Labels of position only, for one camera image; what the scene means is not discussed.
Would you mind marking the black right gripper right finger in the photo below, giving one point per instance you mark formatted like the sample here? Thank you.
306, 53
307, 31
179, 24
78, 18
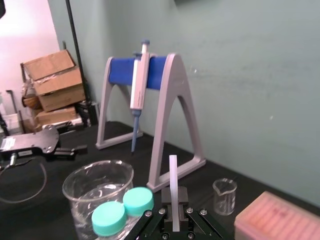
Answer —
183, 200

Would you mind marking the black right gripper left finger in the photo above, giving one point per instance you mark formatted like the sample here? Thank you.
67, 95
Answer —
166, 200

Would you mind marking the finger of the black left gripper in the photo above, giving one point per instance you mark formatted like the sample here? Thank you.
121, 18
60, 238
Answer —
73, 149
65, 156

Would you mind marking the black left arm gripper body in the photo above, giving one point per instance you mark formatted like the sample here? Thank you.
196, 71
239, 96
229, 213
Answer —
32, 142

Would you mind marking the white stirring rod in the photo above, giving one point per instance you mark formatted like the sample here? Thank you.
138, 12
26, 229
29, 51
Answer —
173, 175

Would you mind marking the teal plastic screw cap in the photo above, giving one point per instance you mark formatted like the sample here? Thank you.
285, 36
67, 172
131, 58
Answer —
108, 218
138, 201

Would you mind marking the closed brown cardboard box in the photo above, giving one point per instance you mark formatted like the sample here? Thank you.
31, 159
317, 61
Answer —
56, 116

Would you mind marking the large glass beaker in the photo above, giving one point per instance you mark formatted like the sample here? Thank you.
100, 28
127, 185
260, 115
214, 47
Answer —
80, 190

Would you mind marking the black equipment pile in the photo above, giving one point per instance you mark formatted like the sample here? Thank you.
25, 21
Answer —
87, 112

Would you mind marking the small glass beaker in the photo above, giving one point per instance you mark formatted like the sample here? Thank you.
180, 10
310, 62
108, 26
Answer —
225, 197

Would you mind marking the open brown cardboard box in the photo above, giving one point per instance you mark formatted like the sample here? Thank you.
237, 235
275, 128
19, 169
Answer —
58, 80

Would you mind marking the black table cloth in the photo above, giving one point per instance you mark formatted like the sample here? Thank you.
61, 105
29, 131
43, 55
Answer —
25, 220

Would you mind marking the white and blue pipette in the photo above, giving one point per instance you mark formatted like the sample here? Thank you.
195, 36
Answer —
138, 82

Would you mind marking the black metal pole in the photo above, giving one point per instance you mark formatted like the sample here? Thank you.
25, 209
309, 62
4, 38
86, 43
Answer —
78, 55

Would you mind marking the pink pipette tip box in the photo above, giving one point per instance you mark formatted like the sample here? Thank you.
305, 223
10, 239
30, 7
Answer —
277, 220

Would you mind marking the grey and blue pipette stand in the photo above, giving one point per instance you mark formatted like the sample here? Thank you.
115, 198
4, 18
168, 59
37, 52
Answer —
172, 100

